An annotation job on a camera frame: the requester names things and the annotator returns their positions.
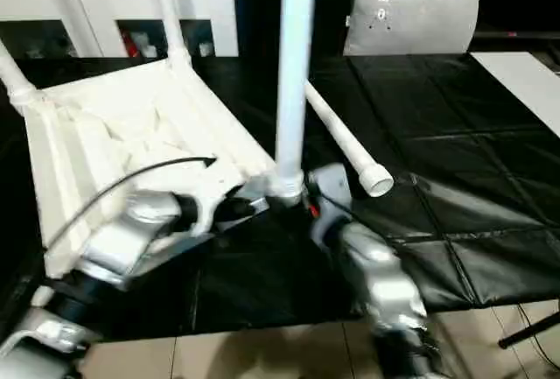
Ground white plastic table leg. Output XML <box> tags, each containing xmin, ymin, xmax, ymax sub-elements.
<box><xmin>304</xmin><ymin>80</ymin><xmax>396</xmax><ymax>200</ymax></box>
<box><xmin>150</xmin><ymin>0</ymin><xmax>194</xmax><ymax>70</ymax></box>
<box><xmin>0</xmin><ymin>39</ymin><xmax>37</xmax><ymax>108</ymax></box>
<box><xmin>263</xmin><ymin>0</ymin><xmax>319</xmax><ymax>210</ymax></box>

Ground white plastic table top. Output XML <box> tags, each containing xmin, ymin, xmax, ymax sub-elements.
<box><xmin>11</xmin><ymin>56</ymin><xmax>304</xmax><ymax>280</ymax></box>

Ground black work mat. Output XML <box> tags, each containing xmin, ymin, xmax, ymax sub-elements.
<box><xmin>0</xmin><ymin>53</ymin><xmax>560</xmax><ymax>345</ymax></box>

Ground grey printed cushion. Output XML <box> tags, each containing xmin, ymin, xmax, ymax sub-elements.
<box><xmin>341</xmin><ymin>0</ymin><xmax>482</xmax><ymax>58</ymax></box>

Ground white flat panel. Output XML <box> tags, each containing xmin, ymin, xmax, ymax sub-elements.
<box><xmin>469</xmin><ymin>49</ymin><xmax>560</xmax><ymax>140</ymax></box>

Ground black metal stand leg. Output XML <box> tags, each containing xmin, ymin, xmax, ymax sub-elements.
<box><xmin>497</xmin><ymin>303</ymin><xmax>560</xmax><ymax>350</ymax></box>

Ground white glass-door cabinet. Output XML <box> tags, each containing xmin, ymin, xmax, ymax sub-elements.
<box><xmin>0</xmin><ymin>0</ymin><xmax>241</xmax><ymax>61</ymax></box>

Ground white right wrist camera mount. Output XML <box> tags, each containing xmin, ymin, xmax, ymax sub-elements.
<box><xmin>304</xmin><ymin>163</ymin><xmax>354</xmax><ymax>241</ymax></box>

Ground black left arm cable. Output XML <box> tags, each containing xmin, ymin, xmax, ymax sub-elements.
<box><xmin>42</xmin><ymin>155</ymin><xmax>220</xmax><ymax>252</ymax></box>

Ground thin black floor cable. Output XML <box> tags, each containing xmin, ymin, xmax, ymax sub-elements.
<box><xmin>514</xmin><ymin>303</ymin><xmax>560</xmax><ymax>372</ymax></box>

